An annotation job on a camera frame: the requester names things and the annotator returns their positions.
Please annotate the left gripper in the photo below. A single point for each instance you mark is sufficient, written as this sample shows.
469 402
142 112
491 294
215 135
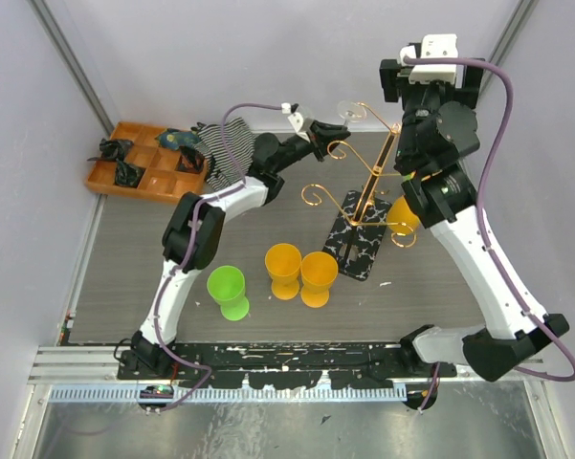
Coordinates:
321 134

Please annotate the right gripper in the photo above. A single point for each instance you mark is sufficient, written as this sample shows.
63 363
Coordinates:
397 84

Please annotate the clear wine glass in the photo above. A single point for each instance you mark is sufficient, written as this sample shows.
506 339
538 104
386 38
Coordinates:
351 112

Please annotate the orange plastic goblet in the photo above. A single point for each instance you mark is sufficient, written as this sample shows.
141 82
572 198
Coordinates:
318 271
401 219
282 262

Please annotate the gold wine glass rack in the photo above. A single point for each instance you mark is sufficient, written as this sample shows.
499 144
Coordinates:
361 223

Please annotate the green plastic goblet front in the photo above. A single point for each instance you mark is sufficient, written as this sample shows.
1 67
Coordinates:
227 287

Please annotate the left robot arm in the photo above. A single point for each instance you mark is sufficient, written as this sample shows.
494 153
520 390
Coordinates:
192 236

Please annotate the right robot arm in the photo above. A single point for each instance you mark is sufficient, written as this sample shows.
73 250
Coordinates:
439 129

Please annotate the striped black white cloth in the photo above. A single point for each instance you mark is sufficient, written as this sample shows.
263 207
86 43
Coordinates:
228 157

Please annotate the dark orange crumpled cloth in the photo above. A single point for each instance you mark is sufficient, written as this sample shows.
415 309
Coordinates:
190 161

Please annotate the blue patterned cloth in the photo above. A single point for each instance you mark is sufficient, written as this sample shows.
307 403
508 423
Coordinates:
175 139

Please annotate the orange wooden compartment tray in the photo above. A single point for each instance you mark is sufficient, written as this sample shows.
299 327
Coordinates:
166 173

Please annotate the black crumpled cloth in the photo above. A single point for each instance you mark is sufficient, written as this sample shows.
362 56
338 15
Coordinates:
113 150

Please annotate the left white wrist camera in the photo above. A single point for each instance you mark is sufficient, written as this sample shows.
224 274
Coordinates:
300 119

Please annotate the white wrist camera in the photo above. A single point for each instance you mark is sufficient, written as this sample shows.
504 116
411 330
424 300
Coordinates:
300 119
433 46

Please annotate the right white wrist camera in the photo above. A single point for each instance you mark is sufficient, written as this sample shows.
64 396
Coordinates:
433 46

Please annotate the black mounting base plate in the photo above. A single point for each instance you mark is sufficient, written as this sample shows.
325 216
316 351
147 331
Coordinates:
280 365

